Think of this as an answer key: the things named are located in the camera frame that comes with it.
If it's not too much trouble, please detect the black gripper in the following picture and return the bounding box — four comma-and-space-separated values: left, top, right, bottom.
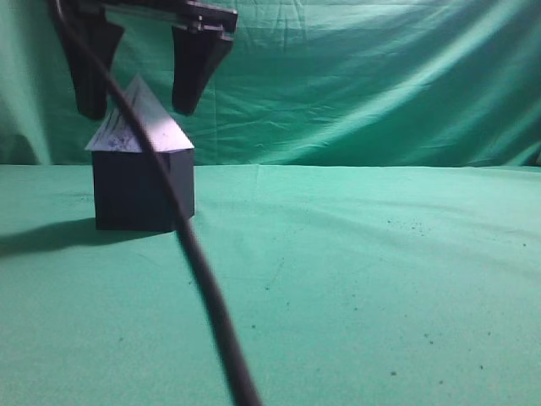
53, 0, 238, 119

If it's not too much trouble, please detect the white marbled square pyramid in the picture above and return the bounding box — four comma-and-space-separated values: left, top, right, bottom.
85, 75, 194, 153

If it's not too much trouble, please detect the dark purple cube block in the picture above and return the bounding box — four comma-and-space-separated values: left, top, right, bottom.
91, 149, 194, 233

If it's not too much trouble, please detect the green cloth backdrop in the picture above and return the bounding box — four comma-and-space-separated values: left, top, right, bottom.
1, 1, 540, 167

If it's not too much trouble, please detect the black cable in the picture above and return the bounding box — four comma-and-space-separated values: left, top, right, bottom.
46, 0, 264, 406

